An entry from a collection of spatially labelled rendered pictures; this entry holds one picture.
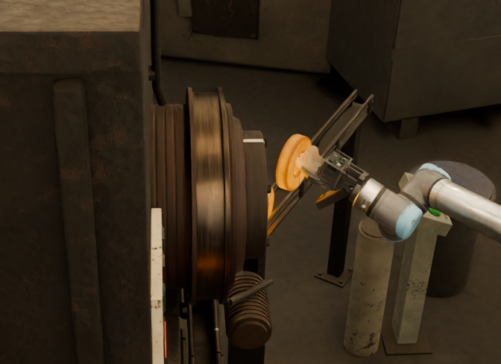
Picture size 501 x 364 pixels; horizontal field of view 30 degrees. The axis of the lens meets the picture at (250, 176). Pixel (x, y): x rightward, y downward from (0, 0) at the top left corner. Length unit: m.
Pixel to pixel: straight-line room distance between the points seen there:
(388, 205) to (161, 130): 0.76
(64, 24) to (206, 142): 0.63
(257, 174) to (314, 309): 1.57
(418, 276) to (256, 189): 1.32
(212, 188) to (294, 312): 1.64
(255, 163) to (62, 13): 0.72
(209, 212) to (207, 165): 0.09
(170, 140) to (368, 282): 1.33
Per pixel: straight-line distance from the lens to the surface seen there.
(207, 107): 1.92
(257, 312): 2.62
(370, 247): 2.96
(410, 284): 3.16
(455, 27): 4.25
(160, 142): 1.87
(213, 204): 1.82
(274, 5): 4.71
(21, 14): 1.33
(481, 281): 3.68
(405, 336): 3.32
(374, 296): 3.09
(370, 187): 2.44
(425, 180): 2.57
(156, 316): 1.62
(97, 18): 1.31
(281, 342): 3.30
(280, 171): 2.48
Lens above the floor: 2.31
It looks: 35 degrees down
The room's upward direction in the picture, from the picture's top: 3 degrees clockwise
